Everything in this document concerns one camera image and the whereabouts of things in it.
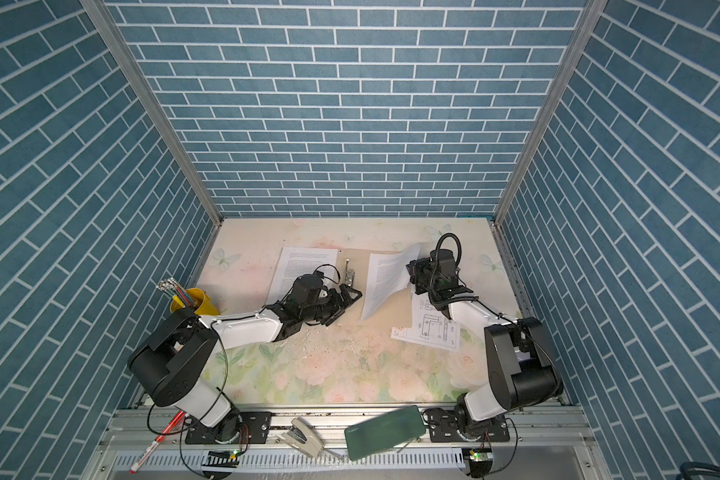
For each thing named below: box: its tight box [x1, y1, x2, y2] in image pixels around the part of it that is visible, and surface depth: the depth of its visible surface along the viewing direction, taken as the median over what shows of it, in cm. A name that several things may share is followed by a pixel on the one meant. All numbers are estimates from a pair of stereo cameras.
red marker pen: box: [129, 410, 185, 474], surface depth 71 cm
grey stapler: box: [276, 416, 324, 458], surface depth 72 cm
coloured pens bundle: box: [156, 277, 197, 310], surface depth 84 cm
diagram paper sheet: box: [391, 292, 461, 352], surface depth 93 cm
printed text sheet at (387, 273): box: [361, 243, 421, 321], surface depth 104 cm
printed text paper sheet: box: [266, 247, 338, 305], surface depth 109 cm
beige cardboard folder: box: [331, 247, 420, 327], surface depth 98 cm
